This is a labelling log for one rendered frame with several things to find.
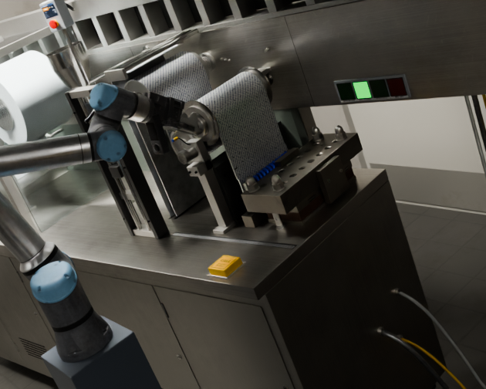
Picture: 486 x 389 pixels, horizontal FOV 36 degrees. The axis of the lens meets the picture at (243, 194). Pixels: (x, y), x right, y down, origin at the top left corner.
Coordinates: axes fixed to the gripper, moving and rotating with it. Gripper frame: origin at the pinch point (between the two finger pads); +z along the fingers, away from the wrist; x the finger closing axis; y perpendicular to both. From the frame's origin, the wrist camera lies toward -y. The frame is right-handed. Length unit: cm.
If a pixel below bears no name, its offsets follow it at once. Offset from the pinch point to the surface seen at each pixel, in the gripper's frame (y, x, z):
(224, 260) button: -35.6, -13.7, 6.1
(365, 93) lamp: 19, -35, 32
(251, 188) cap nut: -13.5, -12.1, 14.2
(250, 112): 10.4, -4.7, 15.9
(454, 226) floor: -1, 25, 191
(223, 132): 1.8, -4.7, 6.3
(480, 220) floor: 4, 15, 197
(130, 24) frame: 47, 65, 13
